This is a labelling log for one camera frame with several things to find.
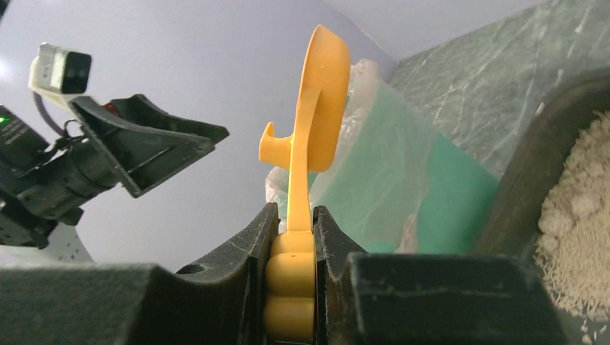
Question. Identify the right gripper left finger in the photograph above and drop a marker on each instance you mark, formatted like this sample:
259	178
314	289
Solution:
216	299

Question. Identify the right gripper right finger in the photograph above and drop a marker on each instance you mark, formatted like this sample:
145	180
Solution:
365	298

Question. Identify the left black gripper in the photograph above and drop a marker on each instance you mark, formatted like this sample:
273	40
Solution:
130	140

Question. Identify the yellow litter scoop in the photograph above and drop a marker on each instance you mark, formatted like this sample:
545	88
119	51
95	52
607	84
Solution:
290	274

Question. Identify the clear plastic bin liner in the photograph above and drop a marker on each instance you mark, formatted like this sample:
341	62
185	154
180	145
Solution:
380	176

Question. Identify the dark grey litter tray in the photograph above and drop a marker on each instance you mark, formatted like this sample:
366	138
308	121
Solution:
536	166

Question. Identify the green trash bin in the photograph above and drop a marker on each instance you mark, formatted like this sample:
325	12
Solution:
459	194

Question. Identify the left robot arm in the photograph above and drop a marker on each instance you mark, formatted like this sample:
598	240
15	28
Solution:
24	235

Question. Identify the beige cat litter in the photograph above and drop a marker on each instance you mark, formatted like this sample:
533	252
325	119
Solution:
573	249

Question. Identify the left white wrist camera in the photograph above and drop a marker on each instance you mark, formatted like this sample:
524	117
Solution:
59	74

